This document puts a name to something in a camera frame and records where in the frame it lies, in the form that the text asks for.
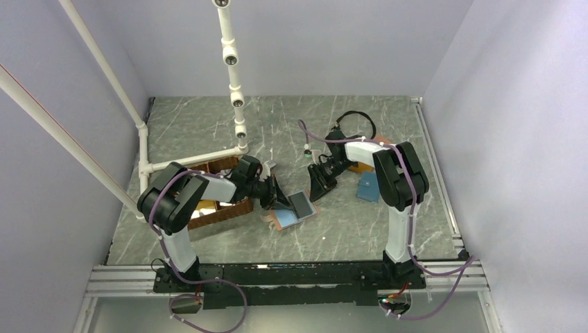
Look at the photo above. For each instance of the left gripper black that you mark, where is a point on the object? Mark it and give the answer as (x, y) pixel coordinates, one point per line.
(274, 193)

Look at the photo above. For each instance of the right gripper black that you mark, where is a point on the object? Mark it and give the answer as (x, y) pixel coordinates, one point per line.
(319, 184)

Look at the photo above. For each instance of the grey credit card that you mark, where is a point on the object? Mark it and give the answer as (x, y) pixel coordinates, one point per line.
(302, 207)

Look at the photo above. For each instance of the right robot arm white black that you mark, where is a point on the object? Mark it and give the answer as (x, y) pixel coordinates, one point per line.
(402, 184)

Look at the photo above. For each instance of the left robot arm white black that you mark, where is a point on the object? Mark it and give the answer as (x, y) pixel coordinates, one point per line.
(168, 204)

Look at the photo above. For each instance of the mustard yellow card holder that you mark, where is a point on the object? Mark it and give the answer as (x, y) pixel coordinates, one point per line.
(360, 168)

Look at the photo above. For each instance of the blue card holder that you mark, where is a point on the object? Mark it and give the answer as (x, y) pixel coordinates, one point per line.
(368, 187)

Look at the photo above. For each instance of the gold card in basket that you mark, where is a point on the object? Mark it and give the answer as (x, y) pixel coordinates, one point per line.
(204, 208)

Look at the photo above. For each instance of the brown wicker basket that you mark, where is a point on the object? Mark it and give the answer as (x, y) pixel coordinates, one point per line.
(225, 211)

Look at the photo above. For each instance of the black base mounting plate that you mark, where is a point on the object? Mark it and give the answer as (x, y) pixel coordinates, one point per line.
(361, 283)

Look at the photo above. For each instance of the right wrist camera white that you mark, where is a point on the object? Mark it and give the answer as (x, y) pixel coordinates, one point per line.
(308, 152)

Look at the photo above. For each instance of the aluminium rail frame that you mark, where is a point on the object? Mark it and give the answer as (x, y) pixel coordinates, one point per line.
(138, 281)

